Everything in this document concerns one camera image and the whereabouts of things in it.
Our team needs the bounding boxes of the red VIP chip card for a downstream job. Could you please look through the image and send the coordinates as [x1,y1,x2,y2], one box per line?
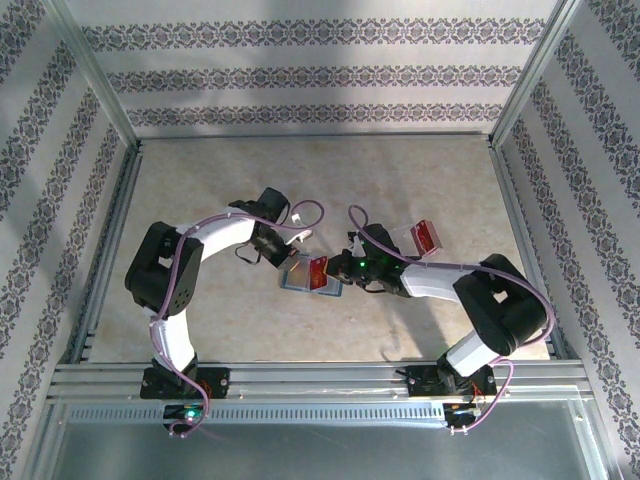
[308,256,330,293]

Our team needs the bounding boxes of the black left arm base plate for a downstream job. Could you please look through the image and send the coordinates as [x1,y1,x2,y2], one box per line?
[139,366,232,401]

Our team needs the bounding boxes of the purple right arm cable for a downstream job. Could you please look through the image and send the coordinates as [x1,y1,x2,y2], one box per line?
[348,203,556,436]

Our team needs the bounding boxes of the aluminium frame post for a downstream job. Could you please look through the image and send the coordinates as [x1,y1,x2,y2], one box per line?
[489,0,586,149]
[47,0,144,149]

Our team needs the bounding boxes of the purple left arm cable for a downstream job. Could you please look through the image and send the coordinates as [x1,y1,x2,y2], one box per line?
[148,199,326,440]

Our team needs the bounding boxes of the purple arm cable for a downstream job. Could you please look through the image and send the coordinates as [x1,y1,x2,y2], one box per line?
[148,199,326,440]
[348,203,556,436]

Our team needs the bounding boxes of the clear acrylic card stand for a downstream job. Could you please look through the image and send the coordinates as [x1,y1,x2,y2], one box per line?
[392,218,445,260]

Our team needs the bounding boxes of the slotted grey cable duct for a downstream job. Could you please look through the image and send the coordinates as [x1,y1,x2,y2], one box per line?
[64,403,451,426]

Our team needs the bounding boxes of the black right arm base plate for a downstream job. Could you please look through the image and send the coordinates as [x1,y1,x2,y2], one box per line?
[405,364,497,401]

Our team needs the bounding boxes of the aluminium cross rail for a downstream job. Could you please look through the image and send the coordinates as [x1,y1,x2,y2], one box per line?
[134,130,496,146]

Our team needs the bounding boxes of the grey metal panel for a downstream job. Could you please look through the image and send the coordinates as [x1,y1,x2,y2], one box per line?
[27,399,626,480]

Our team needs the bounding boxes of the aluminium mounting rail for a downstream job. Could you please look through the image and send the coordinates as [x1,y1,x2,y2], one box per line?
[47,360,594,401]

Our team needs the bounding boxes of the teal card holder wallet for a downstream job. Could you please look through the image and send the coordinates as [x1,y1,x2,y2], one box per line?
[276,253,345,300]

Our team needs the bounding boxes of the aluminium side rail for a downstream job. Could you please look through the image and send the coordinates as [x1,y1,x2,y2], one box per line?
[485,142,574,365]
[69,142,147,365]

